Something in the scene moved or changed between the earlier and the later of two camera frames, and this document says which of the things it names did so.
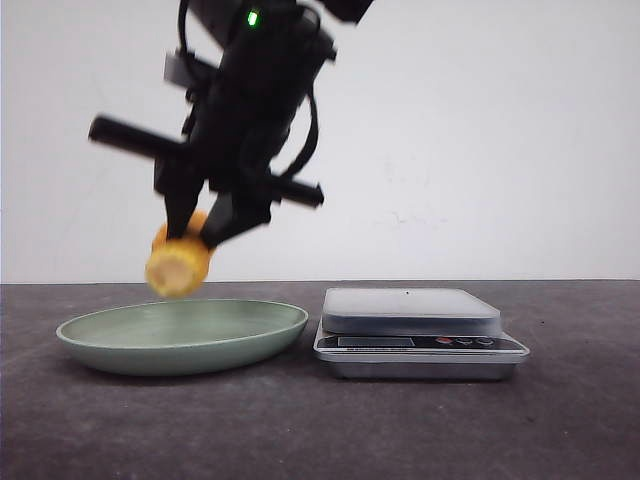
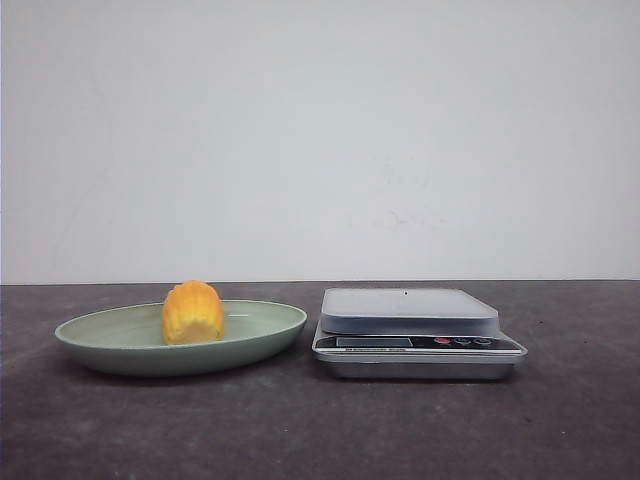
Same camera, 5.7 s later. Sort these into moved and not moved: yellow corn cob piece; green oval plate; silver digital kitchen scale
Moved: yellow corn cob piece
Not moved: silver digital kitchen scale; green oval plate
